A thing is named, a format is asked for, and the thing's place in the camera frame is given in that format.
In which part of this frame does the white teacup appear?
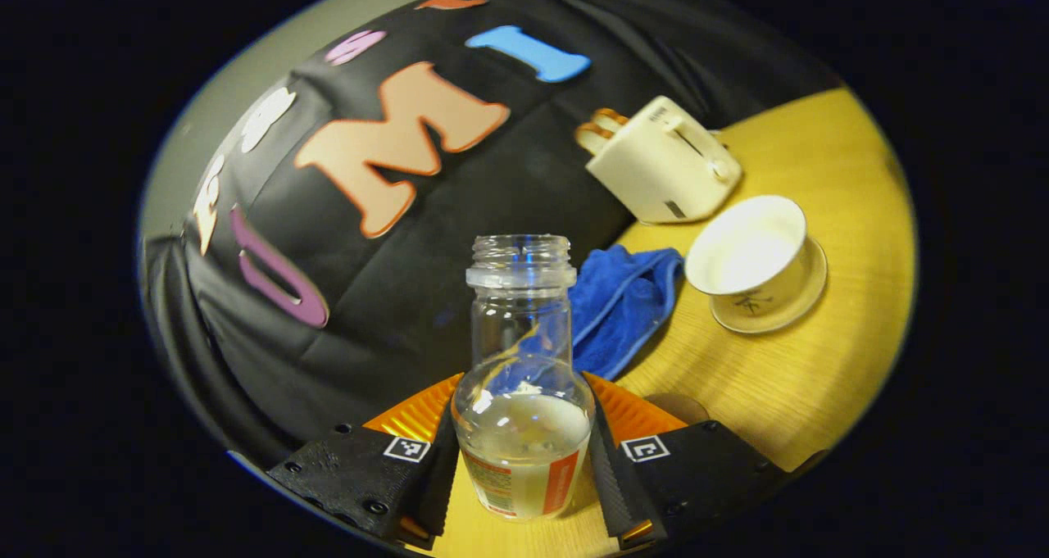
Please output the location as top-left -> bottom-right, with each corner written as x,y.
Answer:
684,195 -> 810,315

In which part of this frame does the round brown coaster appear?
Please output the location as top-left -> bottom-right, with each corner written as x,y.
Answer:
643,392 -> 711,428

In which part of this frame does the clear glass water bottle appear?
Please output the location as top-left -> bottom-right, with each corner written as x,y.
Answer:
451,234 -> 597,522

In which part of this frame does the black backdrop cloth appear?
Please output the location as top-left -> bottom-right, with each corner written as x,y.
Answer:
143,0 -> 845,469

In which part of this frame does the white toaster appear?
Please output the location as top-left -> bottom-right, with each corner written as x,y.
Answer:
586,95 -> 743,225

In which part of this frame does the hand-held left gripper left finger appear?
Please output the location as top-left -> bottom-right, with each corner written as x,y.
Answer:
266,374 -> 464,551

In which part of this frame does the white saucer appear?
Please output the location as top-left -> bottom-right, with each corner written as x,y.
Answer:
709,237 -> 829,335

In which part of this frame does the blue towel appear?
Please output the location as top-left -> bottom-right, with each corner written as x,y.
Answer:
570,245 -> 685,383

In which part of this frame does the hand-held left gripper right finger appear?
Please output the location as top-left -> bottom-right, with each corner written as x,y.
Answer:
584,372 -> 792,551

